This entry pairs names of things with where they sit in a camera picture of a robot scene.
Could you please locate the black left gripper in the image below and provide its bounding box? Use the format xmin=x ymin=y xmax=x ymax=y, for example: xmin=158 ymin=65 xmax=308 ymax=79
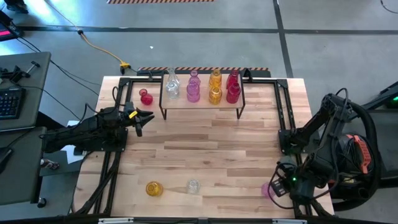
xmin=104 ymin=104 xmax=155 ymax=138

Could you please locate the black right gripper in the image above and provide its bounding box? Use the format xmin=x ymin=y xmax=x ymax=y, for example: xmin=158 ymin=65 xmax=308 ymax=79
xmin=269 ymin=156 xmax=318 ymax=203

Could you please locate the tall pink glass vase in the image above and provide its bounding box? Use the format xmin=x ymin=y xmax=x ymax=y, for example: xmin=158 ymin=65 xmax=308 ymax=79
xmin=260 ymin=182 xmax=275 ymax=199

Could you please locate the tall clear glass vase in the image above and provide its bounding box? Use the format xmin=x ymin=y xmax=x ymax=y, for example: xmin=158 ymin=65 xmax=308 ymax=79
xmin=167 ymin=66 xmax=180 ymax=90

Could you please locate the pink ribbed glass vase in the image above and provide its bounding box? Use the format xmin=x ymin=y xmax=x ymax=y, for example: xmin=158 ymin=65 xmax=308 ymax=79
xmin=186 ymin=82 xmax=201 ymax=103

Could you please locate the small pink glass vase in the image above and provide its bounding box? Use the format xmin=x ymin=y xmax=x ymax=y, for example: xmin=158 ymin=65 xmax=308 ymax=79
xmin=188 ymin=70 xmax=201 ymax=86

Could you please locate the wide yellow glass vase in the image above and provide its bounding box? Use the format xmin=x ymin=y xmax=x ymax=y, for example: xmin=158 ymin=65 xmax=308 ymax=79
xmin=145 ymin=180 xmax=164 ymax=198

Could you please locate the yellow ribbed glass vase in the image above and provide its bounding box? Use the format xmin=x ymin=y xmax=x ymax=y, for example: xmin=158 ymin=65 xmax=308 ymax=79
xmin=208 ymin=86 xmax=223 ymax=106
xmin=207 ymin=68 xmax=223 ymax=90

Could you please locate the small clear glass vase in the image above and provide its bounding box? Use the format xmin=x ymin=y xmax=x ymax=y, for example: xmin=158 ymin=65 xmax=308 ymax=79
xmin=186 ymin=179 xmax=201 ymax=195

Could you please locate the wide red glass vase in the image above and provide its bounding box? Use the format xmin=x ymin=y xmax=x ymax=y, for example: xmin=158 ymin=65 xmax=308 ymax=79
xmin=226 ymin=82 xmax=242 ymax=105

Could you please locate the slim red glass vase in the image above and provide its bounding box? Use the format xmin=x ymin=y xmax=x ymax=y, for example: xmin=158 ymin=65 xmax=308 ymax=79
xmin=226 ymin=68 xmax=240 ymax=88

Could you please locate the conical red glass vase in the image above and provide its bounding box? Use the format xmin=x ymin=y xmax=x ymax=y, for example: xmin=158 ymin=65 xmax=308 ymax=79
xmin=138 ymin=88 xmax=154 ymax=106

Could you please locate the black orange shop vacuum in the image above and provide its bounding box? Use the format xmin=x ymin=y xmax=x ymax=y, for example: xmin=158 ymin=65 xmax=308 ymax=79
xmin=320 ymin=123 xmax=379 ymax=203

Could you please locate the grey desk top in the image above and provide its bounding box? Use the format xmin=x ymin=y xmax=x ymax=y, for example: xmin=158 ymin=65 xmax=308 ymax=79
xmin=0 ymin=126 xmax=48 ymax=206
xmin=0 ymin=51 xmax=52 ymax=133

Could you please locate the black stand with green light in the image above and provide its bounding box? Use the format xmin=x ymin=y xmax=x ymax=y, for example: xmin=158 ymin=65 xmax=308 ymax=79
xmin=341 ymin=80 xmax=398 ymax=124

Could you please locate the black backlit keyboard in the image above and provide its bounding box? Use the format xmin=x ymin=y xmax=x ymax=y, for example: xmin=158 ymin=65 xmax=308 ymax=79
xmin=0 ymin=87 xmax=27 ymax=121

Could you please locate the black clamp tool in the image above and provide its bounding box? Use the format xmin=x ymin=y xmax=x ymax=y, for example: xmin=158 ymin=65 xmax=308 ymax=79
xmin=0 ymin=60 xmax=41 ymax=84

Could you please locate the black computer mouse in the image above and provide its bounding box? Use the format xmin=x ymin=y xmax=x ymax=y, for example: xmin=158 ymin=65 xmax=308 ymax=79
xmin=0 ymin=146 xmax=14 ymax=175

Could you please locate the monitor with pink screen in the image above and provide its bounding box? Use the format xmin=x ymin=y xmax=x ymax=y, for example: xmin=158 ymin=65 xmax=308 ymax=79
xmin=0 ymin=11 xmax=24 ymax=43

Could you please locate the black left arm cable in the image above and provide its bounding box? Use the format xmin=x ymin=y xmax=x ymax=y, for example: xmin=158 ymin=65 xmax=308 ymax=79
xmin=81 ymin=85 xmax=122 ymax=118

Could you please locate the silver metal bracket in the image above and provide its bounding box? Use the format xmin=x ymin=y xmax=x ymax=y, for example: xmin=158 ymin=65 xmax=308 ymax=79
xmin=272 ymin=219 xmax=308 ymax=224
xmin=98 ymin=217 xmax=134 ymax=224

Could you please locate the yellow extension cord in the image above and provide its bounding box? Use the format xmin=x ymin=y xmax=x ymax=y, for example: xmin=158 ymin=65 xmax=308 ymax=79
xmin=43 ymin=0 xmax=132 ymax=70

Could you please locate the wooden shelf black metal frame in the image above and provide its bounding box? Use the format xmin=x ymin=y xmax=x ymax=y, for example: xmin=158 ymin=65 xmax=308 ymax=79
xmin=158 ymin=68 xmax=246 ymax=121

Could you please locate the black aluminium table frame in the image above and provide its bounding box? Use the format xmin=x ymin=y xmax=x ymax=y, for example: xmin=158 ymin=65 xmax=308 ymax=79
xmin=73 ymin=76 xmax=333 ymax=218

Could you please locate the black vacuum hose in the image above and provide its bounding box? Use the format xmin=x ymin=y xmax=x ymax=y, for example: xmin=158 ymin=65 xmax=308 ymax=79
xmin=322 ymin=99 xmax=385 ymax=212

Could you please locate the thin black floor cable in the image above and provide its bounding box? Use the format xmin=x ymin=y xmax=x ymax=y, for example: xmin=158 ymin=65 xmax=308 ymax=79
xmin=379 ymin=0 xmax=398 ymax=15

